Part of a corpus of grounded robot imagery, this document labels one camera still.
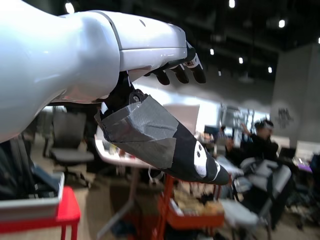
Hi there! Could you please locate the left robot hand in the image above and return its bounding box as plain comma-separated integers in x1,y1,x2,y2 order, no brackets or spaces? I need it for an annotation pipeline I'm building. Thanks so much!
0,0,232,186

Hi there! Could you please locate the grey padded chair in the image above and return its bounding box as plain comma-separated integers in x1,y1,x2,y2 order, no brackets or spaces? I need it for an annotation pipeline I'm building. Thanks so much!
222,159,297,233

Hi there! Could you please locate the black office chair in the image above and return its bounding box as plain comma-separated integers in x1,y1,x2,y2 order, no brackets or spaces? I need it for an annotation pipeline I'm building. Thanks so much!
43,107,96,186

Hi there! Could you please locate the grey plastic bin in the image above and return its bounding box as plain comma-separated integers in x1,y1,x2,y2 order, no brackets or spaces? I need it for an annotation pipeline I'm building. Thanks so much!
0,172,66,221

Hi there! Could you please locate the white office table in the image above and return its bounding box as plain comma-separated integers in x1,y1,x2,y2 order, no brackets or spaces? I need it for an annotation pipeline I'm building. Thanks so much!
94,126,166,240

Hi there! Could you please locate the red stool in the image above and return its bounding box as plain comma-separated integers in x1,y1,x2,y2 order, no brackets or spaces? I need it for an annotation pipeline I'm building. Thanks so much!
0,186,82,240

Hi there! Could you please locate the person in black clothes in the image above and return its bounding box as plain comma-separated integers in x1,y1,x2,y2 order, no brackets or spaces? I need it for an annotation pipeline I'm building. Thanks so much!
224,119,280,171

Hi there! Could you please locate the orange utility cart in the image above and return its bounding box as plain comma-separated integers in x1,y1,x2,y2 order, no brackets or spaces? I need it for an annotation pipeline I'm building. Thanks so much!
157,174,226,240

